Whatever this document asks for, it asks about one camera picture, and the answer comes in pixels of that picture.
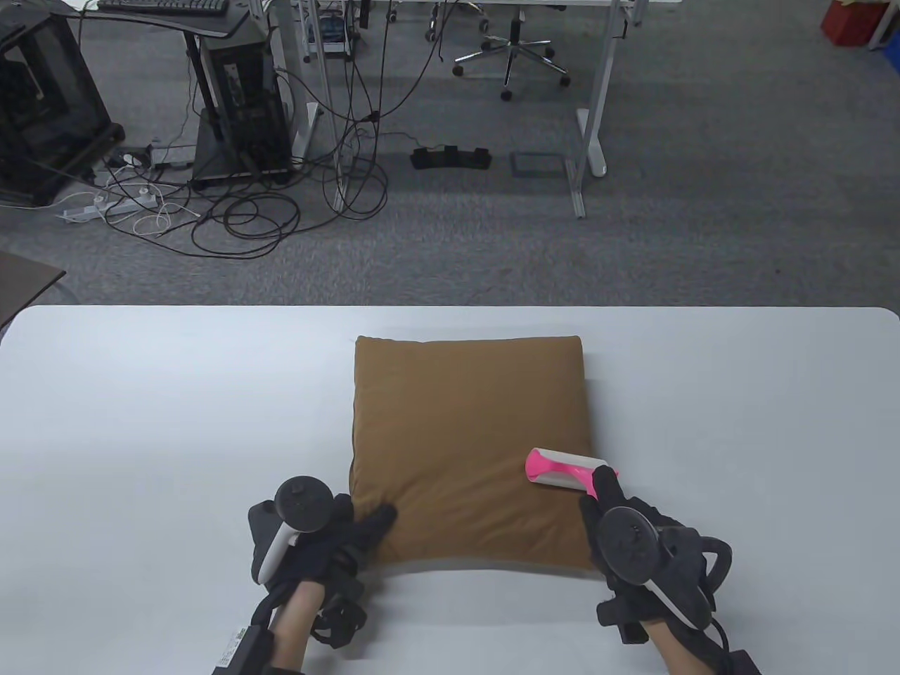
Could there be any person's right hand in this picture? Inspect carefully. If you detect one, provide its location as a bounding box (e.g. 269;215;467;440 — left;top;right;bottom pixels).
579;465;732;642

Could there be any person's left hand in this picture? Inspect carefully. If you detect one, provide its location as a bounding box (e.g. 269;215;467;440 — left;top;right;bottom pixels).
250;492;398;644

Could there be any pink lint roller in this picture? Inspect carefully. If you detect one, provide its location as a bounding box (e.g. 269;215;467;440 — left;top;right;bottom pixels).
525;447;619;500

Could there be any brown square pillow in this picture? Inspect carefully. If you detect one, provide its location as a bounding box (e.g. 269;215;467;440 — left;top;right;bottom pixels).
349;335;600;574

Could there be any person's right forearm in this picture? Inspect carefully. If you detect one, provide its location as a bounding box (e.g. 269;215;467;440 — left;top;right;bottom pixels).
643;619;732;675

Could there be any person's left forearm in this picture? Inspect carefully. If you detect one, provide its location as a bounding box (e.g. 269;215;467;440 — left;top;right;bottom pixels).
271;582;326;675

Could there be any black and white controller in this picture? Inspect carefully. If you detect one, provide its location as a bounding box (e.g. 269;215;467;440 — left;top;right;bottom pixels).
596;506;711;630
255;477;335;586

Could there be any black box with white label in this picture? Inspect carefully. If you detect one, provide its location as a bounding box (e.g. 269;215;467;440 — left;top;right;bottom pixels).
211;622;275;675

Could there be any black foot pedal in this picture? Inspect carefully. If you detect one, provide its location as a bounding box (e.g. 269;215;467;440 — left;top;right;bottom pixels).
411;146;492;171

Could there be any dark brown table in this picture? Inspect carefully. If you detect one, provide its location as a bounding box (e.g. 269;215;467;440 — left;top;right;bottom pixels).
0;252;67;331

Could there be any white desk leg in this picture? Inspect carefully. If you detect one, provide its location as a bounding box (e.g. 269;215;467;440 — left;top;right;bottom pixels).
575;0;634;178
267;0;321;164

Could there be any white power strip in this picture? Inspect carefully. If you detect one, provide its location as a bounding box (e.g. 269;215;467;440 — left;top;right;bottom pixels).
56;190;159;224

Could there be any grey power strip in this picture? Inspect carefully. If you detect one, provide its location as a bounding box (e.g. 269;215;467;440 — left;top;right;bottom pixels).
105;144;196;169

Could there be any black computer tower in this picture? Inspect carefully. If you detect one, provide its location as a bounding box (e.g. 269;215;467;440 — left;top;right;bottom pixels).
200;35;293;176

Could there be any chrome chair base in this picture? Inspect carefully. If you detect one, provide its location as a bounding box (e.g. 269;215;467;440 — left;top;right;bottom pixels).
424;0;491;41

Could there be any office chair with chrome base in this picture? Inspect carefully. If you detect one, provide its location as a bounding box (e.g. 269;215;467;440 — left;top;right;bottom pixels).
452;0;572;103

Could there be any black glass computer case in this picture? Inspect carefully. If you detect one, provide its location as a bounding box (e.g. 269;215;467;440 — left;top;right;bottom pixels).
0;11;126;207

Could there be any black desk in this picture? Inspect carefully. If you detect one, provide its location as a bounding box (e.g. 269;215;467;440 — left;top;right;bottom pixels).
44;0;296;192

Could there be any red box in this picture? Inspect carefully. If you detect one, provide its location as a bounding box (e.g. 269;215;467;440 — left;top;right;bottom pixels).
821;0;892;47

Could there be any black keyboard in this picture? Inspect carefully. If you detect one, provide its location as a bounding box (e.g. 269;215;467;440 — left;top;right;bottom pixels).
97;0;231;16

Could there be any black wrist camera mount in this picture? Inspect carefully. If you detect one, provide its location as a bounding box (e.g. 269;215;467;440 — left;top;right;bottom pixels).
598;601;648;644
309;598;368;648

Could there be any tangle of black cables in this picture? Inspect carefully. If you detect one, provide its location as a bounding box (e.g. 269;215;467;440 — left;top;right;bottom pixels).
77;0;458;259

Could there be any silver aluminium rail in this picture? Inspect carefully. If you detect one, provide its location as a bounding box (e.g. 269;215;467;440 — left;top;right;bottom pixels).
565;158;586;219

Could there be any white cable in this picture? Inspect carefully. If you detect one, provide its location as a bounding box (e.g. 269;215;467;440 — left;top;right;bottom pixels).
134;200;201;236

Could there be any silver aluminium post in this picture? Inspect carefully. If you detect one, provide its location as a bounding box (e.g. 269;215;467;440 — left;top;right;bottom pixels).
302;0;347;212

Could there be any white shelf frame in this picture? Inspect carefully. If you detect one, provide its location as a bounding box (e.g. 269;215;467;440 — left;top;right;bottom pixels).
867;0;900;51

